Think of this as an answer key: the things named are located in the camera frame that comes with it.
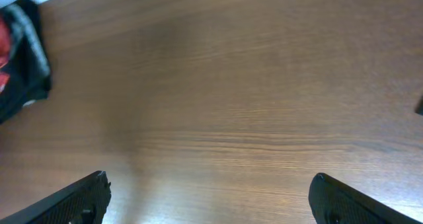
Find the red t-shirt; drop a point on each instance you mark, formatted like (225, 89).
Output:
(5, 48)

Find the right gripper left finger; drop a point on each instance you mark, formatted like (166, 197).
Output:
(84, 201)

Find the dark navy garment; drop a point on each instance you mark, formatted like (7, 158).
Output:
(419, 107)

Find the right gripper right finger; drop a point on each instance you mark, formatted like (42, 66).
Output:
(334, 202)

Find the black folded shorts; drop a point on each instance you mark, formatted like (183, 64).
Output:
(28, 66)

